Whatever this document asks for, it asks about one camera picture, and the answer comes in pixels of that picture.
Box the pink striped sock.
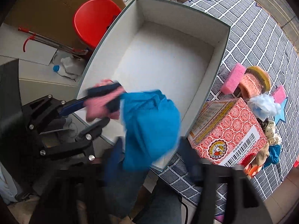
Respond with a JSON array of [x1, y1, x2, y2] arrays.
[[84, 86, 125, 122]]

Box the blue cloth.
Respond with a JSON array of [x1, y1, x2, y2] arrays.
[[263, 145, 281, 168], [121, 90, 181, 171]]

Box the cream polka dot scrunchie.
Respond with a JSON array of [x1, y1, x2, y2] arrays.
[[264, 120, 282, 146]]

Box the light blue fluffy ball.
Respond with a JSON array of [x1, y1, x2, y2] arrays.
[[247, 94, 281, 121]]

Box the knitted burger toy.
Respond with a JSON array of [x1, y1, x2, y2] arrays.
[[238, 66, 271, 100]]

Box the blue capped plastic bottle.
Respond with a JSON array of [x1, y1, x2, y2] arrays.
[[52, 64, 78, 80]]

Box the red patterned carton box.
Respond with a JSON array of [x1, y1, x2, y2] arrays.
[[187, 98, 267, 167]]

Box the orange toy piece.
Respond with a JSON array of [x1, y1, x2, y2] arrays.
[[244, 161, 263, 179]]

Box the red plastic chair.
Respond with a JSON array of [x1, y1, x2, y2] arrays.
[[73, 0, 122, 50]]

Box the large pink sponge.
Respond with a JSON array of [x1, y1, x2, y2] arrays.
[[221, 63, 246, 95]]

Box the brown cardboard sheet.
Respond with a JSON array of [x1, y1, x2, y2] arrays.
[[4, 0, 125, 49]]

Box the grey open storage box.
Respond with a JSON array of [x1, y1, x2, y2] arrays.
[[77, 0, 230, 169]]

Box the small pink sponge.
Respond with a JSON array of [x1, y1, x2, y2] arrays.
[[272, 85, 287, 104]]

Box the grey checked tablecloth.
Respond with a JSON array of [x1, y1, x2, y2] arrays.
[[151, 0, 299, 216]]

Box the red handled mop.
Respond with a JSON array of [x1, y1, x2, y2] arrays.
[[18, 27, 89, 58]]

